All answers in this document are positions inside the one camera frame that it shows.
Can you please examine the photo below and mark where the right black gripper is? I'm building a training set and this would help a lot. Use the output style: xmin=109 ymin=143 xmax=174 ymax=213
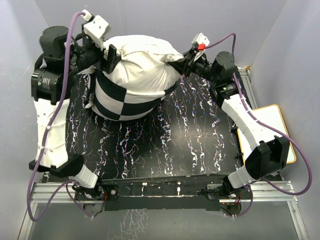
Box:
xmin=168 ymin=47 xmax=219 ymax=85

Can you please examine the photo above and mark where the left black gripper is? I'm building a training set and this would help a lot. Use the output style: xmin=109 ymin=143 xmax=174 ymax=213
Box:
xmin=63 ymin=25 xmax=120 ymax=75

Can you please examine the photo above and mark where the white pillow insert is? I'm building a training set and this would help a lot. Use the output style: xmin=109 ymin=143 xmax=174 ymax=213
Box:
xmin=103 ymin=35 xmax=183 ymax=96

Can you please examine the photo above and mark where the black white checkered pillowcase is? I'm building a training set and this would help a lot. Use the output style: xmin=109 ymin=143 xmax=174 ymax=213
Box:
xmin=85 ymin=70 xmax=177 ymax=121

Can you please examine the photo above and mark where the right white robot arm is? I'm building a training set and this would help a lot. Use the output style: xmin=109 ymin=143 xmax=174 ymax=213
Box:
xmin=170 ymin=47 xmax=290 ymax=199

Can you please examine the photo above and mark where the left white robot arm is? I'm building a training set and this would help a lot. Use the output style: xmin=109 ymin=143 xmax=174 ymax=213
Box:
xmin=28 ymin=25 xmax=120 ymax=200

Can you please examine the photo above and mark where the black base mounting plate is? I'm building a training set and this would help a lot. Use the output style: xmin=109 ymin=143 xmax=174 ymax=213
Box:
xmin=72 ymin=174 xmax=250 ymax=211

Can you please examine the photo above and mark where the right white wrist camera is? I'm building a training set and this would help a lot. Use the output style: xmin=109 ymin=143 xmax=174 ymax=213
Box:
xmin=191 ymin=32 xmax=210 ymax=51

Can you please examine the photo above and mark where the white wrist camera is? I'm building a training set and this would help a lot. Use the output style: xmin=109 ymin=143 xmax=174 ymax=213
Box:
xmin=82 ymin=9 xmax=111 ymax=49
xmin=191 ymin=32 xmax=210 ymax=51

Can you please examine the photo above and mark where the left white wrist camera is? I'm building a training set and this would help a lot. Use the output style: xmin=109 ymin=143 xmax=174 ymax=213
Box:
xmin=82 ymin=9 xmax=111 ymax=49

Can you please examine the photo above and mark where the whiteboard with orange frame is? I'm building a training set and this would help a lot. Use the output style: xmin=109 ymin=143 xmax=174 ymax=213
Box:
xmin=237 ymin=104 xmax=289 ymax=164

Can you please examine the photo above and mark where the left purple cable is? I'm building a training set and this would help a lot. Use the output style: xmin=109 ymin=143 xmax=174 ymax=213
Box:
xmin=26 ymin=11 xmax=87 ymax=222

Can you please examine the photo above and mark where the aluminium frame rail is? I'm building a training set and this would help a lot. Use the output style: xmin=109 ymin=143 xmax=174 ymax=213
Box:
xmin=18 ymin=182 xmax=309 ymax=240

